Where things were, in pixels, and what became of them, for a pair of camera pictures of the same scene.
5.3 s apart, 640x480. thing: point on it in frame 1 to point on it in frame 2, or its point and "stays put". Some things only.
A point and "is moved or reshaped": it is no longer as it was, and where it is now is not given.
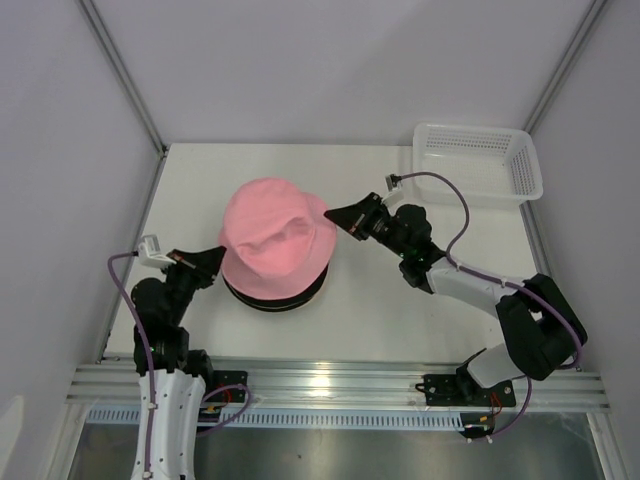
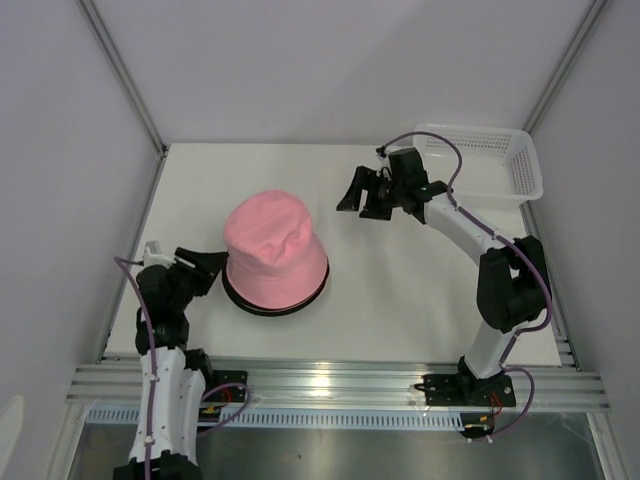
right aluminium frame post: (595, 11) stays put
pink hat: (279, 239) is moved or reshaped
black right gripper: (356, 217) to (361, 181)
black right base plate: (458, 390) stays put
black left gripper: (207, 264) stays put
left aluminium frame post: (127, 76) stays put
